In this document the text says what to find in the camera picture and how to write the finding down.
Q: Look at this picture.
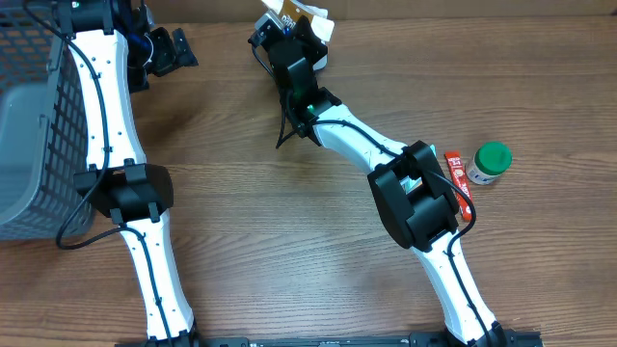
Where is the green lid Knorr jar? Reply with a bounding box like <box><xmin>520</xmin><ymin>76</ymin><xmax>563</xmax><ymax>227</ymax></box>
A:
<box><xmin>466</xmin><ymin>142</ymin><xmax>513</xmax><ymax>185</ymax></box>

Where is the white barcode scanner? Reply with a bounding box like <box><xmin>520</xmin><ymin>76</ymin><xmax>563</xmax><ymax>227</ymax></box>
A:
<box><xmin>313</xmin><ymin>40</ymin><xmax>328</xmax><ymax>71</ymax></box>

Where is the red white snack packet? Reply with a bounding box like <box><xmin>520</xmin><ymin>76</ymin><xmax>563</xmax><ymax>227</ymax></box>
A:
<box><xmin>444</xmin><ymin>150</ymin><xmax>472</xmax><ymax>222</ymax></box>

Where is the grey plastic mesh basket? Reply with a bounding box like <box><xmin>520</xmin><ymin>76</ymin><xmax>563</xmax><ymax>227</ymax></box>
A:
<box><xmin>1</xmin><ymin>1</ymin><xmax>94</xmax><ymax>241</ymax></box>

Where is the white brown snack bag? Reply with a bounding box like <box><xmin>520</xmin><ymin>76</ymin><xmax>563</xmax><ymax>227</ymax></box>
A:
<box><xmin>261</xmin><ymin>0</ymin><xmax>335</xmax><ymax>43</ymax></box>

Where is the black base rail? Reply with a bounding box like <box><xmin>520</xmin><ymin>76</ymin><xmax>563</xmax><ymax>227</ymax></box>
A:
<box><xmin>115</xmin><ymin>330</ymin><xmax>545</xmax><ymax>347</ymax></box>

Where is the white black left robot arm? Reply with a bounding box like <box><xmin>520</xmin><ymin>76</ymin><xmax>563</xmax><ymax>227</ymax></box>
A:
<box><xmin>53</xmin><ymin>0</ymin><xmax>201</xmax><ymax>346</ymax></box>

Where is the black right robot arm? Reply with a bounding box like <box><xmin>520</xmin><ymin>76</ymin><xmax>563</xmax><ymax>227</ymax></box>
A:
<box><xmin>250</xmin><ymin>13</ymin><xmax>508</xmax><ymax>346</ymax></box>

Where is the teal white snack packet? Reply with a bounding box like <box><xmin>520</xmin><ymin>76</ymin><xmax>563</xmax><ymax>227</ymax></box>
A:
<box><xmin>399</xmin><ymin>176</ymin><xmax>422</xmax><ymax>194</ymax></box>

